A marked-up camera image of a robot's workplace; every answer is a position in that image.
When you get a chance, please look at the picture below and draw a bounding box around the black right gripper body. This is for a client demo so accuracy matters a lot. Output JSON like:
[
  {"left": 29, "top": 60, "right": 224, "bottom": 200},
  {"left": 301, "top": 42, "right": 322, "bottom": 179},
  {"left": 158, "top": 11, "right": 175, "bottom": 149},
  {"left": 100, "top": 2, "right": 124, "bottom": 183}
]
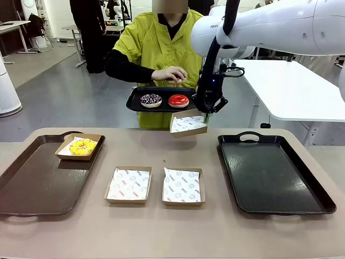
[{"left": 192, "top": 69, "right": 229, "bottom": 114}]

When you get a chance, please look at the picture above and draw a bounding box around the kraft paper box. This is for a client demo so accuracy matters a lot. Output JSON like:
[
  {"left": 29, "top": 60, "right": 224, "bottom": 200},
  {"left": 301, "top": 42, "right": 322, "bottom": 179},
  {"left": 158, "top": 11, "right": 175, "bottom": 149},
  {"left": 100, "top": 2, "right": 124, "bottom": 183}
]
[
  {"left": 103, "top": 165, "right": 153, "bottom": 205},
  {"left": 162, "top": 167, "right": 206, "bottom": 207},
  {"left": 169, "top": 108, "right": 209, "bottom": 139},
  {"left": 54, "top": 133, "right": 102, "bottom": 162}
]

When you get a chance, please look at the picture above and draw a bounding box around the red glazed donut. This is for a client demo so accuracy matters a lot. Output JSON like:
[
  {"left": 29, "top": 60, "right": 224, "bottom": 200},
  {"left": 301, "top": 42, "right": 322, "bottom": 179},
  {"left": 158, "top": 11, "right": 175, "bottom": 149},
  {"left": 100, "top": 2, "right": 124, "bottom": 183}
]
[{"left": 168, "top": 94, "right": 190, "bottom": 109}]

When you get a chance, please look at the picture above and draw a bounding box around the purple sprinkled chocolate donut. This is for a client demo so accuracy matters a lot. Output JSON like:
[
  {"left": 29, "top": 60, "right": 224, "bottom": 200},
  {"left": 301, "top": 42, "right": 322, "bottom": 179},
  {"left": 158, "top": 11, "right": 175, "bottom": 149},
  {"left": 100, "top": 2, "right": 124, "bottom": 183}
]
[{"left": 140, "top": 93, "right": 163, "bottom": 108}]

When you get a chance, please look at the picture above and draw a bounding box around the small dark serving tray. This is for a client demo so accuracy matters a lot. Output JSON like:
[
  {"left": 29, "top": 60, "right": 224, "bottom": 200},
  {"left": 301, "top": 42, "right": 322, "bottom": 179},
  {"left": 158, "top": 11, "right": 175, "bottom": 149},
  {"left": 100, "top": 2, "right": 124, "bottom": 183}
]
[{"left": 126, "top": 86, "right": 200, "bottom": 113}]

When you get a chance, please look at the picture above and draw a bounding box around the yellow sprinkled donut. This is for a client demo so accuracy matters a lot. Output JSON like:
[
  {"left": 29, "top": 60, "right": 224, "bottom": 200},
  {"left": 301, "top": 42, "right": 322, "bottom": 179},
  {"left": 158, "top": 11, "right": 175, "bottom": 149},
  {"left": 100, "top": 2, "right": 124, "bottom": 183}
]
[{"left": 69, "top": 138, "right": 96, "bottom": 156}]

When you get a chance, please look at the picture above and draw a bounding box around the person's right forearm black sleeve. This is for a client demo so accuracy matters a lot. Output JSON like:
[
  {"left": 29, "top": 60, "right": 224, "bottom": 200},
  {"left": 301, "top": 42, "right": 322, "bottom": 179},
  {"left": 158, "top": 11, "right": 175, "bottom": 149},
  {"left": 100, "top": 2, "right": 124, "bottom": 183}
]
[{"left": 104, "top": 58, "right": 156, "bottom": 84}]

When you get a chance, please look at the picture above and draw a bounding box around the large black plastic tray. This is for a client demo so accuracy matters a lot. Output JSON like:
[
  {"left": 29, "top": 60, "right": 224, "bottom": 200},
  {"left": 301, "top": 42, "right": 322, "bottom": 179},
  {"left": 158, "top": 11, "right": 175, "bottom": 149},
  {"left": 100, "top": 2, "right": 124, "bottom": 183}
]
[{"left": 217, "top": 131, "right": 337, "bottom": 216}]

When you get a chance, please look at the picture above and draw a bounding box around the brown plastic tray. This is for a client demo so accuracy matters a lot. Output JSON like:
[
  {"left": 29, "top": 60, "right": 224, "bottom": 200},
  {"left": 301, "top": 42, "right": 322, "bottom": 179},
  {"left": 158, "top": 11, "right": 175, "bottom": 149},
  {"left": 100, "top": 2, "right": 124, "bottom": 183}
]
[{"left": 0, "top": 131, "right": 106, "bottom": 218}]

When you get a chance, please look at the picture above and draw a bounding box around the person's right hand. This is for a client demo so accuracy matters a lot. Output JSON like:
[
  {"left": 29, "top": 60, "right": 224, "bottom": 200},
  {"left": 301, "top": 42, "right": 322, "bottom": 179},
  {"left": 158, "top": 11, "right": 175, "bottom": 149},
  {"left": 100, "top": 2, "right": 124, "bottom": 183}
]
[{"left": 150, "top": 66, "right": 189, "bottom": 84}]

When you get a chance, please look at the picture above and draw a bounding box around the large white table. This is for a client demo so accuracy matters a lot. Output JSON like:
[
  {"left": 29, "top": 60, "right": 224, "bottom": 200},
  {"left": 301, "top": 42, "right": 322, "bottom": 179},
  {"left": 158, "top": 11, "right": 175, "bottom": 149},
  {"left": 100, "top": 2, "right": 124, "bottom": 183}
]
[{"left": 231, "top": 59, "right": 345, "bottom": 146}]

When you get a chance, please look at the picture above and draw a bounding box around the person in yellow-green jacket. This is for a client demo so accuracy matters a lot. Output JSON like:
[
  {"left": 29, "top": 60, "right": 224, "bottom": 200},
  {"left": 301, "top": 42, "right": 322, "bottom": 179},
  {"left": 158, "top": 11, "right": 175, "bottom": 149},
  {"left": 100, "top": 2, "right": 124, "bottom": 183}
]
[{"left": 112, "top": 0, "right": 204, "bottom": 130}]

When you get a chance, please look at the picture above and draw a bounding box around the background person in black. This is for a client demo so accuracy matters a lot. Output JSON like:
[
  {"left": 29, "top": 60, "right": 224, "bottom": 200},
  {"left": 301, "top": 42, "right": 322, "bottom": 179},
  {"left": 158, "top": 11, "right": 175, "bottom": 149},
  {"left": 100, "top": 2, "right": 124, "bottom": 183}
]
[
  {"left": 69, "top": 0, "right": 107, "bottom": 74},
  {"left": 188, "top": 0, "right": 215, "bottom": 16}
]

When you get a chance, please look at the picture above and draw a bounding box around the wooden top desk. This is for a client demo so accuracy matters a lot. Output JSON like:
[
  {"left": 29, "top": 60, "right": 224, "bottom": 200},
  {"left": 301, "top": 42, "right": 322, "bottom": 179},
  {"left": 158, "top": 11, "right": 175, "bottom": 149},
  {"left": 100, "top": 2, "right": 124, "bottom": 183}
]
[{"left": 61, "top": 25, "right": 87, "bottom": 68}]

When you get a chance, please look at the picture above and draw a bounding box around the white storage bin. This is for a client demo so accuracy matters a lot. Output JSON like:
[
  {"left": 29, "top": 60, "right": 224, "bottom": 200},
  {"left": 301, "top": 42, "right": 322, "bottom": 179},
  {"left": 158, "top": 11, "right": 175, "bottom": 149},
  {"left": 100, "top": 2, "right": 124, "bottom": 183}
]
[{"left": 31, "top": 36, "right": 54, "bottom": 52}]

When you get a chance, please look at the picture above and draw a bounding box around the black backpack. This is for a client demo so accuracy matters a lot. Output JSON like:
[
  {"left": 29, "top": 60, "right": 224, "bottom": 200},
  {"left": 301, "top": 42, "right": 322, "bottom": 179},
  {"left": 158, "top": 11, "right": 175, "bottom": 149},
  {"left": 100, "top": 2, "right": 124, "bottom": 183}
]
[{"left": 26, "top": 13, "right": 45, "bottom": 38}]

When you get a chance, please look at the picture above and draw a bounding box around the white cylindrical appliance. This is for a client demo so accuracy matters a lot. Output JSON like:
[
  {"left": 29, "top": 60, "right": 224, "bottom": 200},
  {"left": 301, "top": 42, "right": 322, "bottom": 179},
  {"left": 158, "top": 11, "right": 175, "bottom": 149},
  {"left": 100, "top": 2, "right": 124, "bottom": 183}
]
[{"left": 0, "top": 51, "right": 23, "bottom": 118}]

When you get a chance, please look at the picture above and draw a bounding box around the white desk with grey legs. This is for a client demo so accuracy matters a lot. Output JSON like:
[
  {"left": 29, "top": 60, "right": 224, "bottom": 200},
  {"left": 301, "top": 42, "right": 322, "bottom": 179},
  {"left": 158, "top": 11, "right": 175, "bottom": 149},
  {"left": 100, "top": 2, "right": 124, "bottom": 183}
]
[{"left": 0, "top": 21, "right": 31, "bottom": 65}]

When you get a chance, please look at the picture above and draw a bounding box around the black cable sleeve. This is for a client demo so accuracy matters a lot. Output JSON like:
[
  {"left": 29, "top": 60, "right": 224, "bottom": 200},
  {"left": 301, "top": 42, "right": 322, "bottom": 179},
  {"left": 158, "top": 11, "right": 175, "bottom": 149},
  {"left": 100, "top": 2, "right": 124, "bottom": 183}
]
[{"left": 199, "top": 0, "right": 241, "bottom": 90}]

